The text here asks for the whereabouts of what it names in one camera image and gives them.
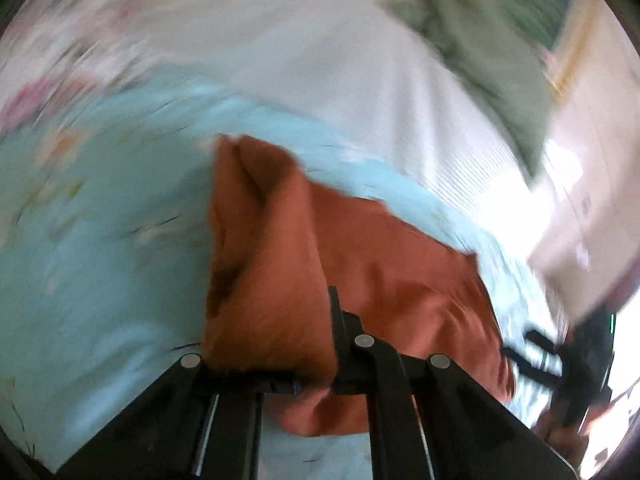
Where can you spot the white striped quilt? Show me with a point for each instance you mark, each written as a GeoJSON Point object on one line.
{"type": "Point", "coordinates": [362, 71]}

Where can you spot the floral pink white pillow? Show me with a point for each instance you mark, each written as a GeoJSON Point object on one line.
{"type": "Point", "coordinates": [57, 52]}

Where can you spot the green cloth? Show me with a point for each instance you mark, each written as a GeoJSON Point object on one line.
{"type": "Point", "coordinates": [480, 43]}

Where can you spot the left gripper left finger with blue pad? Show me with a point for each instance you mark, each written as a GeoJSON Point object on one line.
{"type": "Point", "coordinates": [193, 422]}

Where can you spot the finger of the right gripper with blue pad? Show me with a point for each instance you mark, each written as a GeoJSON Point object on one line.
{"type": "Point", "coordinates": [545, 344]}

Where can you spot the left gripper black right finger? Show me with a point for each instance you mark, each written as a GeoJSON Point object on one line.
{"type": "Point", "coordinates": [428, 419]}

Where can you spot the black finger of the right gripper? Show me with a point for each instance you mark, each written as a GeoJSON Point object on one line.
{"type": "Point", "coordinates": [526, 368]}

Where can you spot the orange knitted sweater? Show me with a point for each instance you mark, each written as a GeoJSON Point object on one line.
{"type": "Point", "coordinates": [284, 246]}

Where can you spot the light blue floral bed sheet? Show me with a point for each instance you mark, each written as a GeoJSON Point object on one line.
{"type": "Point", "coordinates": [105, 249]}

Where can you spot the person's right hand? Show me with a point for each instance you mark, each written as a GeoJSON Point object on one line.
{"type": "Point", "coordinates": [570, 442]}

